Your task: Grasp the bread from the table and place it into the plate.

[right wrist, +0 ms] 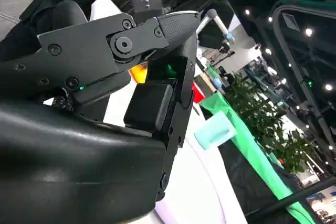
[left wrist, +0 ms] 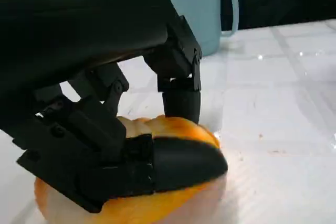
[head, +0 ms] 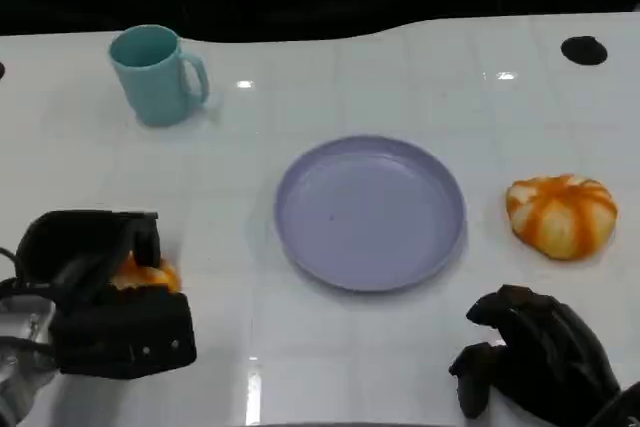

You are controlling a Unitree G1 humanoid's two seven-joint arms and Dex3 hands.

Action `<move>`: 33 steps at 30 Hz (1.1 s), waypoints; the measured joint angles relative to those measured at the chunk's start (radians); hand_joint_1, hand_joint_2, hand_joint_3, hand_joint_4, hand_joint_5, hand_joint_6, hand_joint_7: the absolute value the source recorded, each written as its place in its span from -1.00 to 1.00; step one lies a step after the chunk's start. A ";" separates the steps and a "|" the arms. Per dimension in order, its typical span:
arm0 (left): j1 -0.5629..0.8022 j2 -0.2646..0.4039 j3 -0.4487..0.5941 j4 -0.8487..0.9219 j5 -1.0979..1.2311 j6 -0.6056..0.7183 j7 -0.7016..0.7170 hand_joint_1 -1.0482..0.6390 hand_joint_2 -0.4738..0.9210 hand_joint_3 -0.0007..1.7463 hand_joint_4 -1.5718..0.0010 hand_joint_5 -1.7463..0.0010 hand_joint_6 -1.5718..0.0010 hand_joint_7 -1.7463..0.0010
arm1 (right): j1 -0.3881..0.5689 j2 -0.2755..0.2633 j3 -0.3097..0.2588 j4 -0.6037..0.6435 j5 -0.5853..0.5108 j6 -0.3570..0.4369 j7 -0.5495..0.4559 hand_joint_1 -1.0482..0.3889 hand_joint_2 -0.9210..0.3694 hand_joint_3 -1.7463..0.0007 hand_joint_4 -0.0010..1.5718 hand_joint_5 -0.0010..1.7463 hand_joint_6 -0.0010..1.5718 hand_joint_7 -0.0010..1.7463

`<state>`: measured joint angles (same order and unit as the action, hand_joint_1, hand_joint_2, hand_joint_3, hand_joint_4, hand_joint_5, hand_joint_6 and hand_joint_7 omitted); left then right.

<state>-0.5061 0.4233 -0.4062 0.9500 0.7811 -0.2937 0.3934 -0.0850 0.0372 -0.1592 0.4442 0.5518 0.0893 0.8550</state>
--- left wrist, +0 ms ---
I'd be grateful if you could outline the pale green mug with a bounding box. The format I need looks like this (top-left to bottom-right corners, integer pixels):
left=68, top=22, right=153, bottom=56
left=159, top=0, right=240, bottom=57

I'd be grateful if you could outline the orange and white bread roll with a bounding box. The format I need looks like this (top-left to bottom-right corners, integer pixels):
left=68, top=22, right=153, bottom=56
left=34, top=115, right=228, bottom=224

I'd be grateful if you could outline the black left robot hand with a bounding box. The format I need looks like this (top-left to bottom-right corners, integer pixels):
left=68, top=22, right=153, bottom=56
left=0, top=0, right=228, bottom=214

